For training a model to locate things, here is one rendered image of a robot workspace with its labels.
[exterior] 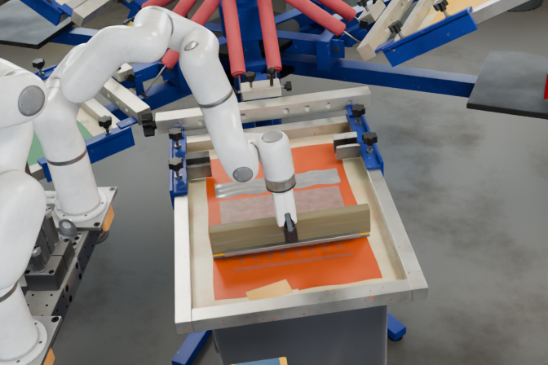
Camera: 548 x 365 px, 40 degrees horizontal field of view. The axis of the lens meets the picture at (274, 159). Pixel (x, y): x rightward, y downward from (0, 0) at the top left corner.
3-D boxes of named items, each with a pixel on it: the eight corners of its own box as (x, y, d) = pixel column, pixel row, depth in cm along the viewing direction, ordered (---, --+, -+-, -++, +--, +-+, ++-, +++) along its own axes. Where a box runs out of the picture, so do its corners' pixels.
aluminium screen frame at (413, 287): (427, 299, 173) (428, 287, 171) (177, 335, 170) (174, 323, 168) (358, 124, 238) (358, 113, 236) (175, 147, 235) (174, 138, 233)
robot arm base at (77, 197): (36, 222, 179) (19, 170, 170) (54, 191, 189) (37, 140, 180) (99, 222, 177) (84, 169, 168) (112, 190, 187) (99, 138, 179)
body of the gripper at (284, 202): (262, 170, 184) (269, 205, 190) (267, 194, 175) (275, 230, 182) (292, 164, 184) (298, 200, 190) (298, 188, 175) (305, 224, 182)
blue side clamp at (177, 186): (190, 208, 211) (187, 188, 207) (173, 210, 211) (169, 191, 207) (188, 150, 236) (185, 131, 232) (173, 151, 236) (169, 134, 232)
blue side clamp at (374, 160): (383, 182, 214) (383, 161, 210) (366, 184, 214) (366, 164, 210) (361, 127, 238) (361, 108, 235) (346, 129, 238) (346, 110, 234)
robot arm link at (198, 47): (118, 37, 153) (129, 9, 165) (162, 120, 165) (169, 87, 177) (191, 11, 150) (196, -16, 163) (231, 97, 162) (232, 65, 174)
